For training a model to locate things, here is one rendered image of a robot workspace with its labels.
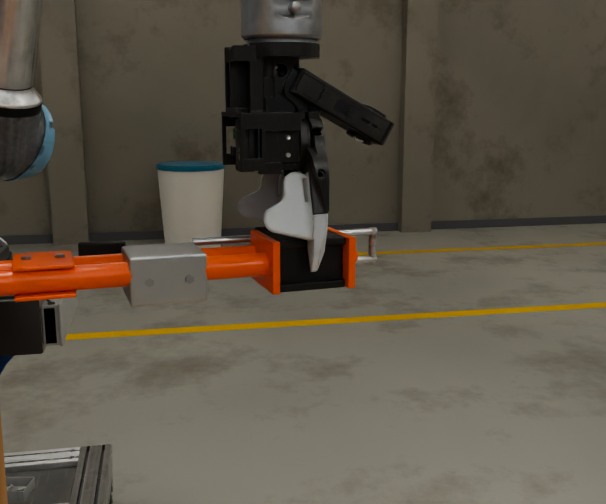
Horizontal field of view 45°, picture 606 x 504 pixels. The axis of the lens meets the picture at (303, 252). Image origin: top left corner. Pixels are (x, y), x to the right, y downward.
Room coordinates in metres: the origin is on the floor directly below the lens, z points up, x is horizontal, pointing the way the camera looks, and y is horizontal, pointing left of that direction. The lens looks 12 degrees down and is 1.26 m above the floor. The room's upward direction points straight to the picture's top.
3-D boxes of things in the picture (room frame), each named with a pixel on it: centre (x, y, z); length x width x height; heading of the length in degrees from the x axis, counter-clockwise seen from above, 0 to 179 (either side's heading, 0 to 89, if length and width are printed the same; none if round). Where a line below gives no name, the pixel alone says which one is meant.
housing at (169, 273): (0.67, 0.13, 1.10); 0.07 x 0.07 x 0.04; 20
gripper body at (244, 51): (0.71, 0.03, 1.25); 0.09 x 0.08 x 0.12; 110
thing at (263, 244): (0.71, 0.00, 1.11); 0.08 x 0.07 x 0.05; 110
